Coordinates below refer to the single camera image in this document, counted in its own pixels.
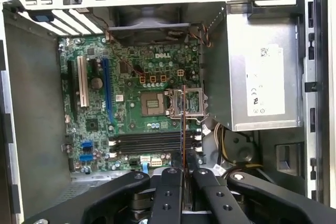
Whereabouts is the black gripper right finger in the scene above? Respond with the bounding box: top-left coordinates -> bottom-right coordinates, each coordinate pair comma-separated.
188,150 -> 336,224

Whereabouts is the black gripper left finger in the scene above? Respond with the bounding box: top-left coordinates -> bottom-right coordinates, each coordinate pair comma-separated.
23,153 -> 184,224

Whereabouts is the RAM stick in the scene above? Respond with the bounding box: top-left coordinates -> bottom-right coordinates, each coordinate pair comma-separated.
181,84 -> 194,212

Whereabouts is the RAM slot with black clips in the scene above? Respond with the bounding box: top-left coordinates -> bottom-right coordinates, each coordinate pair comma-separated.
108,148 -> 203,159
108,137 -> 203,146

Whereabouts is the RAM slot with white clips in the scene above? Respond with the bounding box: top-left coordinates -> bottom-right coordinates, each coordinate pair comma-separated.
108,131 -> 203,141
108,143 -> 203,152

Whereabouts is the round case speaker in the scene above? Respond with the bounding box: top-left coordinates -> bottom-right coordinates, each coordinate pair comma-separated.
225,131 -> 260,169

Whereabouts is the socket locking lever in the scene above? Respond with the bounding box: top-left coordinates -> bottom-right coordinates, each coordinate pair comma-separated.
167,112 -> 209,126

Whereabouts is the blue SATA port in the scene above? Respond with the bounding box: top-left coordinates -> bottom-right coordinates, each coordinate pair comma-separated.
78,154 -> 95,164
81,141 -> 95,154

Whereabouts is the CPU socket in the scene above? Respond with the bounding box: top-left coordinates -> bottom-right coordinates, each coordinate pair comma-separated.
140,92 -> 166,118

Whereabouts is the metal socket cover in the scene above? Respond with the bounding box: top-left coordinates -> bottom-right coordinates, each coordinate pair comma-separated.
167,87 -> 210,119

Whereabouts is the blue expansion slot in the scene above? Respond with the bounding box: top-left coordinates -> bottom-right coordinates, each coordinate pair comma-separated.
101,56 -> 115,126

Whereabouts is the coin cell battery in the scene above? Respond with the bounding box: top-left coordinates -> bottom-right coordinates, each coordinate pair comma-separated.
91,77 -> 103,90

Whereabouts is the white expansion slot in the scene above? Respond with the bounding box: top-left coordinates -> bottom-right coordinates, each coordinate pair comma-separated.
77,55 -> 89,109

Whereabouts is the black expansion slot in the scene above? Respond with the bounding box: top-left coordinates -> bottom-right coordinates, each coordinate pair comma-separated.
67,59 -> 79,121

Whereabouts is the green motherboard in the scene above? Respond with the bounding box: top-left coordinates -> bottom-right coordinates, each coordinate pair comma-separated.
57,35 -> 204,175

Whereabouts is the grey power supply unit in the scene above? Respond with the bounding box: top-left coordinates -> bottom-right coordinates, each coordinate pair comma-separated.
203,2 -> 307,132

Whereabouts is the black PC case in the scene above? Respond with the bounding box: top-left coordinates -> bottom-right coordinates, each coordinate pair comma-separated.
0,0 -> 336,224

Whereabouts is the black case fan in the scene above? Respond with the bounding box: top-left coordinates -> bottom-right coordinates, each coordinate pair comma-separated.
106,5 -> 192,48

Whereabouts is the blue card retention latch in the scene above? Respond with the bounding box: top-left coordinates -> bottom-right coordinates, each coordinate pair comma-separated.
33,13 -> 56,23

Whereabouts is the white yellow wire bundle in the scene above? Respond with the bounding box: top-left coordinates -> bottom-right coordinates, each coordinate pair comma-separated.
213,122 -> 264,173

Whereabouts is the thin fan wire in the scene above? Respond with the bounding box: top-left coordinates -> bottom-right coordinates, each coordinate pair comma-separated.
187,23 -> 213,48

